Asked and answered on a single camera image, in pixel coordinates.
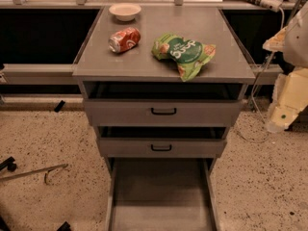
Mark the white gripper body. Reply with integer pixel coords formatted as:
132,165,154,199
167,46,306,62
266,67,308,133

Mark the green rice chip bag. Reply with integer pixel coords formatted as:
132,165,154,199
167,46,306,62
151,33,216,82

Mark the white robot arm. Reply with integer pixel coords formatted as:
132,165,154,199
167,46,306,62
263,2,308,133

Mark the grey drawer cabinet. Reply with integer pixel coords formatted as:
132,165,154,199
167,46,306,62
74,5,254,231

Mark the grey bottom drawer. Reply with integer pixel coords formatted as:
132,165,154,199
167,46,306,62
105,158,221,231

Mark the grey drawer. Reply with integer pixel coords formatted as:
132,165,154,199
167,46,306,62
84,81,244,127
97,127,226,158
105,158,221,231

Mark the grey middle drawer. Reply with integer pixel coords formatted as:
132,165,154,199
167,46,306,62
97,127,226,158

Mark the grey top drawer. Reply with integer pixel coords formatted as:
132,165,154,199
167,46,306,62
84,81,244,127

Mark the crushed orange soda can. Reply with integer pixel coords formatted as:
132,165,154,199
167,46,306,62
109,27,141,53

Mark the white ceramic bowl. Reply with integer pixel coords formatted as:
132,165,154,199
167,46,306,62
109,3,141,22

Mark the metal rod on floor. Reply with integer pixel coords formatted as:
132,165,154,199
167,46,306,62
0,164,68,183

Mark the black caster wheel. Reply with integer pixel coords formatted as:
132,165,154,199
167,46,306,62
0,157,17,172

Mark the white cable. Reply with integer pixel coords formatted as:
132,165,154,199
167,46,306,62
235,7,286,144

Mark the grey side rail left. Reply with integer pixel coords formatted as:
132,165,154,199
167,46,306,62
0,64,76,85

